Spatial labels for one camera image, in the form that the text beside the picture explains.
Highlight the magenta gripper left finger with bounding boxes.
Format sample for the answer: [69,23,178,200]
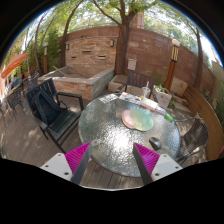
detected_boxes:
[65,142,92,185]

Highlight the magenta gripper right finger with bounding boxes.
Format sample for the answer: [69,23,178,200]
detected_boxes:
[133,143,160,185]

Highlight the black computer mouse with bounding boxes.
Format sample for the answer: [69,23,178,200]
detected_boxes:
[149,137,162,150]

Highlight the round glass patio table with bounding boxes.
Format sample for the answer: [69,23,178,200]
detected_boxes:
[79,94,180,177]

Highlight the green round plate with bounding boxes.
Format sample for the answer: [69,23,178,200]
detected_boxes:
[130,109,154,131]

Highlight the pink round plate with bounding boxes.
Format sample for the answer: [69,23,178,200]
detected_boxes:
[122,110,134,129]

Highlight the black slatted patio chair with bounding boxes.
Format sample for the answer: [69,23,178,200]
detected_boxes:
[25,78,84,153]

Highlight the dark wicker chair right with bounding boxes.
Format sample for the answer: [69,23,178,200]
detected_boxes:
[175,117,209,164]

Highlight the white paint palette box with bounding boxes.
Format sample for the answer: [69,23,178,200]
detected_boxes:
[120,92,158,110]

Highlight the black backpack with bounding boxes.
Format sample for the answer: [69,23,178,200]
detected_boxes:
[31,90,63,125]

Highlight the white tote bag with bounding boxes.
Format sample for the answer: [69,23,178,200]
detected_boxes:
[154,87,172,109]

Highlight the clear plastic cup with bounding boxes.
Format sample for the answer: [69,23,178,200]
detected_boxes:
[142,87,151,98]

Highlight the paper sheet on table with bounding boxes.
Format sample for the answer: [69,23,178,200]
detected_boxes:
[99,94,118,104]

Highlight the curved wooden bench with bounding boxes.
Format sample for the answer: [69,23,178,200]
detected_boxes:
[183,84,224,162]

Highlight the stone fountain basin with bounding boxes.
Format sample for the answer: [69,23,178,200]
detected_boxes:
[38,67,114,100]

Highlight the brown wooden chair far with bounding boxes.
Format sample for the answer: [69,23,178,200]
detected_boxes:
[116,70,155,93]

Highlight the black metal chair left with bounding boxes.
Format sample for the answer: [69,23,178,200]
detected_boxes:
[5,87,26,122]

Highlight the tree trunk centre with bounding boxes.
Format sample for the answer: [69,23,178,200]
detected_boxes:
[115,0,137,74]

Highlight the orange patio umbrella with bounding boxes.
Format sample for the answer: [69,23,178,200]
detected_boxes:
[1,53,28,78]

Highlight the wooden lamp post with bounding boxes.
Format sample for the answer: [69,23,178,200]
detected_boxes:
[164,39,180,90]

